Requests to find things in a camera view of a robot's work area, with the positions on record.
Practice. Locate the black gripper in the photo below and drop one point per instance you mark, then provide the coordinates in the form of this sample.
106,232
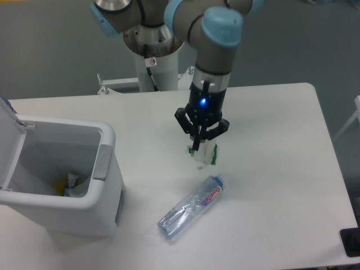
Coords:
203,107

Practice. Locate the white green wrapper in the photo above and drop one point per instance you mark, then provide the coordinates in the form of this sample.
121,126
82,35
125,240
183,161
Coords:
206,154

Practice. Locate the clear plastic water bottle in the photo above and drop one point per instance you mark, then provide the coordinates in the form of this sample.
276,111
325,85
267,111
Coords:
193,205

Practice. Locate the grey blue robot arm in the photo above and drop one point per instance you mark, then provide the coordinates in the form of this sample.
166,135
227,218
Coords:
212,28

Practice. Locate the crumpled white trash in bin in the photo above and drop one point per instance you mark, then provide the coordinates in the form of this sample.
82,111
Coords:
74,187

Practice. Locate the white plastic trash can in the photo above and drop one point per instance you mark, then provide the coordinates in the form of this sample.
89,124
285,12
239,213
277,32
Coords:
61,173

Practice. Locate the yellow trash in bin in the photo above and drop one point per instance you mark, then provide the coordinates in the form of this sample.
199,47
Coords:
60,186

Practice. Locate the white trash can lid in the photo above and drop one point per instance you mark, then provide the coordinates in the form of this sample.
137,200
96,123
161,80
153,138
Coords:
13,133

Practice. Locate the white furniture leg right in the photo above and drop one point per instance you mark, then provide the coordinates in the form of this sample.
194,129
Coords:
351,119

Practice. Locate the black device at table edge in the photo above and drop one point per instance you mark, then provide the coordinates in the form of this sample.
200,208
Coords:
350,240

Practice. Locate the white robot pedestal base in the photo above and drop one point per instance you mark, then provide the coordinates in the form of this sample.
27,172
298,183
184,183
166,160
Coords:
156,64

